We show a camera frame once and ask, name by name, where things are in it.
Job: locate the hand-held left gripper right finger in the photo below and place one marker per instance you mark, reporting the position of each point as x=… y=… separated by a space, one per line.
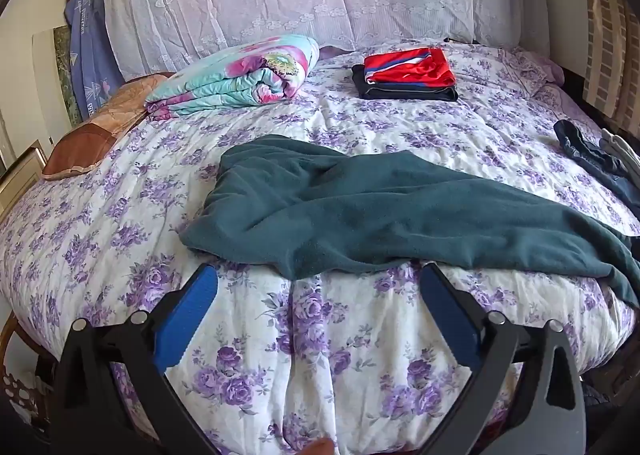
x=450 y=315

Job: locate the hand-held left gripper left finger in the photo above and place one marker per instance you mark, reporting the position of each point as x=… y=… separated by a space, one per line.
x=186 y=315

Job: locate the teal fleece pants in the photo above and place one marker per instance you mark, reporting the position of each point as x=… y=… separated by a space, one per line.
x=350 y=205

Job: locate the folded black pants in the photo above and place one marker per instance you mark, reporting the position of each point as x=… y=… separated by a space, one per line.
x=415 y=93

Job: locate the folded red pants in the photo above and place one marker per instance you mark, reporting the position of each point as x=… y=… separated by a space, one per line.
x=410 y=67

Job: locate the purple floral bedspread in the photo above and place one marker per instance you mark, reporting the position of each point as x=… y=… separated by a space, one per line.
x=300 y=360

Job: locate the brown pillow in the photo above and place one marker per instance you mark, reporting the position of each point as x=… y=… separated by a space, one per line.
x=90 y=140

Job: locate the blue jeans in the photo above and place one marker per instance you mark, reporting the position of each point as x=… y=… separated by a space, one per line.
x=585 y=150

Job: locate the folded floral quilt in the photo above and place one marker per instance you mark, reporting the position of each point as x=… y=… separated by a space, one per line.
x=225 y=80

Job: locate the grey cloth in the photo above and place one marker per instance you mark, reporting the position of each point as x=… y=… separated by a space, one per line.
x=622 y=150

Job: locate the purple floral pillow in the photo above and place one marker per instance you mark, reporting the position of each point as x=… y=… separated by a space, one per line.
x=530 y=67

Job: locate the green painted panel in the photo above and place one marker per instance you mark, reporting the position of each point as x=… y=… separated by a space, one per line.
x=65 y=75

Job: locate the blue printed cloth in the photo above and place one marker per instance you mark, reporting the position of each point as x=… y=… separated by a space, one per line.
x=90 y=50

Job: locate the brick pattern curtain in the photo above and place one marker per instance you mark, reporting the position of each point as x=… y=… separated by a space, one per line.
x=605 y=35

